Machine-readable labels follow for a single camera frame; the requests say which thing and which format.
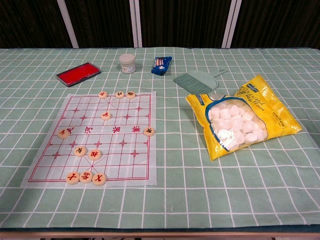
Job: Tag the wooden chess piece black character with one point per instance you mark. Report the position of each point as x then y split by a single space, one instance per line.
149 131
119 94
130 94
80 151

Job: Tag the green hand brush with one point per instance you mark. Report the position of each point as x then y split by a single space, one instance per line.
191 82

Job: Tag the translucent chess board sheet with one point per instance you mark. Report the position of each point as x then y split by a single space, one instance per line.
117 152

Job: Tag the wooden chess piece red character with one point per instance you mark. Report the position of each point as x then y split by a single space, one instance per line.
103 94
72 178
86 177
99 179
106 115
63 133

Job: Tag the blue cookie snack packet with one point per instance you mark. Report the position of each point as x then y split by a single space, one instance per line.
161 65

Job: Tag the small white lidded jar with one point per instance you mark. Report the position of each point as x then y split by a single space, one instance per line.
127 63

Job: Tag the green plastic dustpan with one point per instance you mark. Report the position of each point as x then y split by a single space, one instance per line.
212 78

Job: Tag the yellow marshmallow bag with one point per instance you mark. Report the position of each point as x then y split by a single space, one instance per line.
240 120

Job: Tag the red ink pad case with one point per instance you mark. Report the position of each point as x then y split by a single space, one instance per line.
78 75

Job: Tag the green checked tablecloth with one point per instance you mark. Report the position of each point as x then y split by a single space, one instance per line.
250 187

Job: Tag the white frame post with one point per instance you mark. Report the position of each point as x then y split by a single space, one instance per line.
68 23
136 23
231 23

